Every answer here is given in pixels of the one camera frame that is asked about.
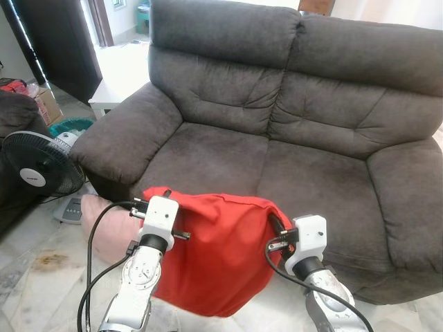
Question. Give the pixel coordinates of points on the red pillow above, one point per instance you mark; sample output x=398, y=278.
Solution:
x=214, y=256

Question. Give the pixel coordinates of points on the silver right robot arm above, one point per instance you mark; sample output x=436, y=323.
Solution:
x=325, y=294

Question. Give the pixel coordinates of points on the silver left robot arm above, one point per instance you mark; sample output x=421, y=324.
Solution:
x=142, y=277

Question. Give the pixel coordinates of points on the pink pillow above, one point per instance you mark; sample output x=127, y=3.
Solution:
x=104, y=228

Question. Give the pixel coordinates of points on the dark brown two-seat sofa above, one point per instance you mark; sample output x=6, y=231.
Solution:
x=311, y=159

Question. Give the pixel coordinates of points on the teal plastic basket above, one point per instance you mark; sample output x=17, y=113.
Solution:
x=69, y=126

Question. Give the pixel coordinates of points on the black and grey table fan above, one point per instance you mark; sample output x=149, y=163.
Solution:
x=32, y=177

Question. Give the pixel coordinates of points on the white low table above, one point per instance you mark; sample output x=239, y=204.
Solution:
x=118, y=76

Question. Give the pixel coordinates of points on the printed cardboard box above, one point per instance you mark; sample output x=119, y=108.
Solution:
x=48, y=107

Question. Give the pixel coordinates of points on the red bag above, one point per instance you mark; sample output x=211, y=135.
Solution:
x=14, y=86

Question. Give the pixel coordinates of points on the dark brown door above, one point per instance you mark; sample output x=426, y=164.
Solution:
x=62, y=41

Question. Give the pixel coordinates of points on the teal plastic stool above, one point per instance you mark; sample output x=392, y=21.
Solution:
x=143, y=19

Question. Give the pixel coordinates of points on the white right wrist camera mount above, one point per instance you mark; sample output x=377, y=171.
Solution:
x=309, y=238

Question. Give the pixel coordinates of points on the brown wooden frame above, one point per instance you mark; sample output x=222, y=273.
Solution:
x=317, y=6

